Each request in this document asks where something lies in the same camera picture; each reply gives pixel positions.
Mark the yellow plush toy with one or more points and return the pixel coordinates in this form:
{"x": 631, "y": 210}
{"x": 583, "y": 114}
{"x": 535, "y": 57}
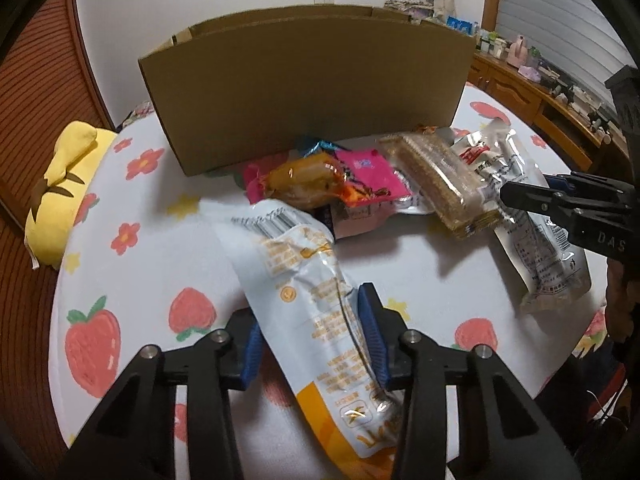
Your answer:
{"x": 59, "y": 198}

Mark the orange braised meat packet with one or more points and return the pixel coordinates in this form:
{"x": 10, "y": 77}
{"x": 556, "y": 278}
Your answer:
{"x": 306, "y": 183}

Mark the pink snack packet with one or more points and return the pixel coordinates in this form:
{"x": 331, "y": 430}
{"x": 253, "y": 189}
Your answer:
{"x": 374, "y": 191}

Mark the brown cardboard box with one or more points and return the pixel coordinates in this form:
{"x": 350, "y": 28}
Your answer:
{"x": 251, "y": 84}

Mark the clear wafer pack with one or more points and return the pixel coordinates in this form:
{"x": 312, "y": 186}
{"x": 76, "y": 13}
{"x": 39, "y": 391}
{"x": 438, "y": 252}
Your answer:
{"x": 463, "y": 202}

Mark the wooden sideboard cabinet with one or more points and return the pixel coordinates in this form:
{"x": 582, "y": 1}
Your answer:
{"x": 556, "y": 123}

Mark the teal foil candy packet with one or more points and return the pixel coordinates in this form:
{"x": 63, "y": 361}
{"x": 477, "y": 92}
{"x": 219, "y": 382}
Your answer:
{"x": 310, "y": 145}

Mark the grey window blind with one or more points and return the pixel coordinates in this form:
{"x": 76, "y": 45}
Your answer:
{"x": 573, "y": 35}

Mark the white orange snack bag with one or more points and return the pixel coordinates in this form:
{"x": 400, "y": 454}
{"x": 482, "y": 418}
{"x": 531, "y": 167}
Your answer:
{"x": 307, "y": 311}

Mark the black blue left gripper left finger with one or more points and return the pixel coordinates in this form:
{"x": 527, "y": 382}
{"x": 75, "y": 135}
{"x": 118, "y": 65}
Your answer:
{"x": 131, "y": 432}

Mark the wooden slatted wardrobe door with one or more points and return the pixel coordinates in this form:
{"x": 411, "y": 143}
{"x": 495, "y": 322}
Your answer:
{"x": 46, "y": 82}

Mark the white red snack pouch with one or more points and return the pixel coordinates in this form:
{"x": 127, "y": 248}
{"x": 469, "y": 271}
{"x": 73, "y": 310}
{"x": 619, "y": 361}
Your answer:
{"x": 554, "y": 271}

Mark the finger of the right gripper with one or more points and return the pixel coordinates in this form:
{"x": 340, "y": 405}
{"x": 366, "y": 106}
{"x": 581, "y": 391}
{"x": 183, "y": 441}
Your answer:
{"x": 559, "y": 182}
{"x": 537, "y": 199}

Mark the pink kettle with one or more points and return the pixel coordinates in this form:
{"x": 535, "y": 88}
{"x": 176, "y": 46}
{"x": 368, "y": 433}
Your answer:
{"x": 518, "y": 52}

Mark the purple small box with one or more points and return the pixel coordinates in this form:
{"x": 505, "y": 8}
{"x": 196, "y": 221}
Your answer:
{"x": 530, "y": 73}

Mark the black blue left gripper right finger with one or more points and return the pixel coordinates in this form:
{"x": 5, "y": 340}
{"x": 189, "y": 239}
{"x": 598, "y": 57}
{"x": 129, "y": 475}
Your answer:
{"x": 464, "y": 414}

